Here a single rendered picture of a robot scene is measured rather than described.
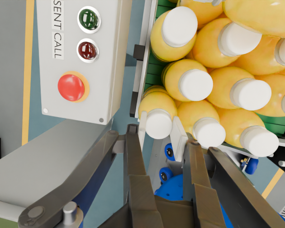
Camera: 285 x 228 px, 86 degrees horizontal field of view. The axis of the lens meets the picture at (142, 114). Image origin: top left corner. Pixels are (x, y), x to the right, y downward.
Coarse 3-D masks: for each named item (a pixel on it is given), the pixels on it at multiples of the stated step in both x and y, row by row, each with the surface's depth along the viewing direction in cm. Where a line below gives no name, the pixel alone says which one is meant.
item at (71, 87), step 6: (60, 78) 20; (66, 78) 20; (72, 78) 20; (78, 78) 20; (60, 84) 20; (66, 84) 20; (72, 84) 20; (78, 84) 20; (60, 90) 20; (66, 90) 20; (72, 90) 20; (78, 90) 20; (84, 90) 20; (66, 96) 20; (72, 96) 20; (78, 96) 20
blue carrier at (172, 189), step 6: (180, 174) 39; (168, 180) 36; (174, 180) 36; (180, 180) 37; (162, 186) 34; (168, 186) 34; (174, 186) 35; (180, 186) 35; (162, 192) 32; (168, 192) 33; (174, 192) 33; (180, 192) 33; (168, 198) 31; (174, 198) 31; (180, 198) 32; (222, 210) 30; (228, 222) 28
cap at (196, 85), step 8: (192, 72) 19; (200, 72) 19; (184, 80) 19; (192, 80) 19; (200, 80) 19; (208, 80) 19; (184, 88) 19; (192, 88) 19; (200, 88) 19; (208, 88) 19; (192, 96) 20; (200, 96) 20
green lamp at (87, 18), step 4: (80, 12) 18; (84, 12) 17; (88, 12) 17; (92, 12) 18; (80, 16) 18; (84, 16) 17; (88, 16) 17; (92, 16) 17; (96, 16) 18; (80, 20) 18; (84, 20) 18; (88, 20) 18; (92, 20) 18; (96, 20) 18; (84, 24) 18; (88, 24) 18; (92, 24) 18; (96, 24) 18; (88, 28) 18; (92, 28) 18
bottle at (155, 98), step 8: (152, 88) 34; (160, 88) 33; (144, 96) 29; (152, 96) 26; (160, 96) 25; (168, 96) 27; (144, 104) 25; (152, 104) 24; (160, 104) 24; (168, 104) 24; (168, 112) 24; (176, 112) 26
